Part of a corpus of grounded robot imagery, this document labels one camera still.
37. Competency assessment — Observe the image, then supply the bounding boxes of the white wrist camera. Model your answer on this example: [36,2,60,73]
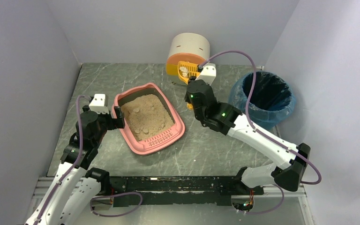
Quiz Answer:
[197,63,217,85]
[89,94,110,114]

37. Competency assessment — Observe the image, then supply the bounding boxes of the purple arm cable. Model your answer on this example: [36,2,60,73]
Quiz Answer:
[198,50,322,216]
[32,95,143,225]

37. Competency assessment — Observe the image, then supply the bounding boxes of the beige cat litter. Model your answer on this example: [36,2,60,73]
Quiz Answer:
[121,94,174,141]

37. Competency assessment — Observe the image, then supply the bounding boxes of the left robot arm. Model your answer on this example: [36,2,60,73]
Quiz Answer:
[25,105,125,225]

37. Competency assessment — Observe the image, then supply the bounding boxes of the yellow litter scoop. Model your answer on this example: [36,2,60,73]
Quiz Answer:
[177,61,201,110]

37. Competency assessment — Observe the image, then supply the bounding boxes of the black bin with blue bag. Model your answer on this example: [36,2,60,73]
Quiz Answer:
[228,71,296,130]

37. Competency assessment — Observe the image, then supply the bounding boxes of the pink cat litter box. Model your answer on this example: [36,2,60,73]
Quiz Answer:
[112,82,185,155]

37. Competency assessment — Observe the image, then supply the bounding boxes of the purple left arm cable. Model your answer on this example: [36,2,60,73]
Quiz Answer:
[32,95,143,225]

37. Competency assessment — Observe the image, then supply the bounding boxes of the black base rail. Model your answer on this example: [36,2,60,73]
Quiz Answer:
[110,176,264,207]

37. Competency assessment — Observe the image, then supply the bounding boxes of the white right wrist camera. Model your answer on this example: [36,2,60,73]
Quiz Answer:
[197,63,217,85]

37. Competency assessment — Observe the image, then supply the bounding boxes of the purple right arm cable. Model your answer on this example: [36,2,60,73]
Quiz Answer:
[198,50,322,216]

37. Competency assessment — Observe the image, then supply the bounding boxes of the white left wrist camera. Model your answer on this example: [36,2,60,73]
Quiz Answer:
[89,94,110,114]

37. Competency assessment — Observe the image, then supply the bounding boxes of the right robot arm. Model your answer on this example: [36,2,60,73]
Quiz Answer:
[185,80,311,192]

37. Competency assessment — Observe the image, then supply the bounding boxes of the round pastel drawer cabinet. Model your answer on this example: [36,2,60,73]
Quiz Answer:
[165,33,210,85]

